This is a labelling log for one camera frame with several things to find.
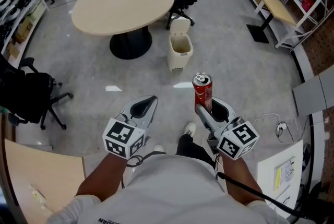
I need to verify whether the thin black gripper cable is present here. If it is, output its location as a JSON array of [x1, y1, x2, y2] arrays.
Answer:
[[121, 151, 168, 190]]

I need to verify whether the white round floor socket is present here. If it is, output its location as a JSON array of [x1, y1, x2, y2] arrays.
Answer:
[[276, 122, 288, 135]]

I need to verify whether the person's right forearm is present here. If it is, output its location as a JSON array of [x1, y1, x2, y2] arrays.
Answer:
[[220, 152, 266, 205]]

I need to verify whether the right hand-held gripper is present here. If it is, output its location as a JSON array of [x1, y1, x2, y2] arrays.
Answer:
[[196, 97, 260, 161]]

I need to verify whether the person's white shirt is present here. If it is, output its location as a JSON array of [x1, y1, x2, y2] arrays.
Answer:
[[46, 152, 290, 224]]

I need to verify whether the grey metal cabinet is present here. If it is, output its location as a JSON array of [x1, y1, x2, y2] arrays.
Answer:
[[292, 65, 334, 117]]

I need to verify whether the small wooden side table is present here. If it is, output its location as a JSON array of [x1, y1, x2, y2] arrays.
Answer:
[[246, 0, 298, 44]]

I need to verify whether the person's right white shoe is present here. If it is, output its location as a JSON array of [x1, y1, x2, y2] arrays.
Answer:
[[183, 122, 197, 137]]

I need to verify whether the small beige trash bin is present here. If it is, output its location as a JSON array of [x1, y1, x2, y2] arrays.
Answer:
[[166, 16, 194, 72]]

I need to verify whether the round wooden table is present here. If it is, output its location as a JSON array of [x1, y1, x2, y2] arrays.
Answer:
[[71, 0, 175, 60]]

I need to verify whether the thick black gripper cable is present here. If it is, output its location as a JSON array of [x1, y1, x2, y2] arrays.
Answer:
[[216, 172, 314, 218]]

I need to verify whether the white shelf with robot vacuums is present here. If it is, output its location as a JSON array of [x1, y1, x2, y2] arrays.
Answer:
[[0, 0, 50, 67]]

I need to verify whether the person's left forearm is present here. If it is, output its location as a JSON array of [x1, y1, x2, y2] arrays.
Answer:
[[75, 152, 128, 203]]

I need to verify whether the red soda can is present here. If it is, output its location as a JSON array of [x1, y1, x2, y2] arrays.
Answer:
[[192, 73, 213, 115]]

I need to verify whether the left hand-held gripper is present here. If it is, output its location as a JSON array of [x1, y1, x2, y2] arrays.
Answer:
[[102, 95, 159, 161]]

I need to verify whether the white panel with paper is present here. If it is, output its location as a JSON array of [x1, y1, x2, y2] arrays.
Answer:
[[257, 139, 305, 218]]

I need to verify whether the brown cardboard box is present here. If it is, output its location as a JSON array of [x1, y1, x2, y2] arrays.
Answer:
[[14, 18, 33, 43]]

